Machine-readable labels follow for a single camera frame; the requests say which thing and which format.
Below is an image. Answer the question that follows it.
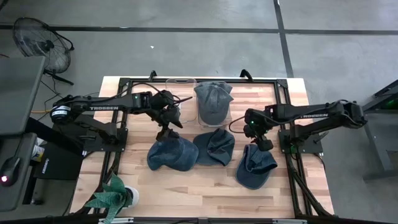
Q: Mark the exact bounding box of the black aluminium table frame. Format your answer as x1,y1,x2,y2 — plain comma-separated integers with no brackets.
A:
68,68,335,220

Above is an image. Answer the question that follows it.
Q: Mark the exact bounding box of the gray cap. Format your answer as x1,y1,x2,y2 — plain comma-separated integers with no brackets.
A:
193,81,234,126

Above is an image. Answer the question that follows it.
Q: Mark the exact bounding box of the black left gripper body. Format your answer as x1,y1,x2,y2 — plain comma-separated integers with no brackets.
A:
154,104,184,130

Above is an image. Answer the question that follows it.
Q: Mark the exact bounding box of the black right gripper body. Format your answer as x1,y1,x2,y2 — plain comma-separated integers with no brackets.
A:
243,116,270,141

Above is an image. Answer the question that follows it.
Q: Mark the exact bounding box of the black Trossen box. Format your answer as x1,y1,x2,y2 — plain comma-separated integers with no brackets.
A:
32,140,85,182

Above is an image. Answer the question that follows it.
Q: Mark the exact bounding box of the dark slate blue cap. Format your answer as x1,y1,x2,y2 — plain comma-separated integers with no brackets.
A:
234,143,279,190
192,128,236,167

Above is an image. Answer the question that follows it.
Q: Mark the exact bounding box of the green artificial plant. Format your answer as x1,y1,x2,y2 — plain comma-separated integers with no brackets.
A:
84,172,134,224

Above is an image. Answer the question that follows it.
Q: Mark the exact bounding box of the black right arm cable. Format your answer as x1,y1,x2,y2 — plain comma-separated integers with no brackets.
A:
228,114,250,135

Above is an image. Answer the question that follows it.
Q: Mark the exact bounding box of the black floor fan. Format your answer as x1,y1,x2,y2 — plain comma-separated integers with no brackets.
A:
12,16,76,86

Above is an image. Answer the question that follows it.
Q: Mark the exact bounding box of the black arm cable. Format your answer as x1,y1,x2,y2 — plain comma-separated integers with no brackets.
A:
116,81,193,105
228,114,250,135

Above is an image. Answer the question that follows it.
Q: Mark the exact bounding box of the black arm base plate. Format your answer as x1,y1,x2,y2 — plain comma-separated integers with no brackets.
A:
277,128,325,155
81,126,129,154

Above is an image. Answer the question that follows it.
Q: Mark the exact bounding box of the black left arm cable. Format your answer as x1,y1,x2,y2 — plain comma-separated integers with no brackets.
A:
116,81,193,105

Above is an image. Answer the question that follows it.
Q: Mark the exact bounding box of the bright blue denim cap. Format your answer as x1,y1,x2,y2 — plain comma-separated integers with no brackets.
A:
146,136,200,172

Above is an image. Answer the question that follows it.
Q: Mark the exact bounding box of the black computer mouse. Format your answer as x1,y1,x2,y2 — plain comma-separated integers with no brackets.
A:
0,156,21,188

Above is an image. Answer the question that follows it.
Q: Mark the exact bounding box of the white labelled can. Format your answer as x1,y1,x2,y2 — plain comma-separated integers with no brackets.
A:
30,144,46,163

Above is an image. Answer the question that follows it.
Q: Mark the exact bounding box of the gray side table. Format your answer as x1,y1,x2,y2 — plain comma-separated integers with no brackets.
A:
0,132,39,213

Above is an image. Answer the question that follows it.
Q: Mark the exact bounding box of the gray desk top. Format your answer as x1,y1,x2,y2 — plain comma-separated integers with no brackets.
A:
0,55,46,136

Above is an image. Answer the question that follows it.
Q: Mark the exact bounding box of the white plant pot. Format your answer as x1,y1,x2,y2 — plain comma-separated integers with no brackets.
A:
123,184,140,209

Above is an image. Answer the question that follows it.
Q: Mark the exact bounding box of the black metal stand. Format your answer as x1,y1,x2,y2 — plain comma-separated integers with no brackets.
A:
361,78,398,182

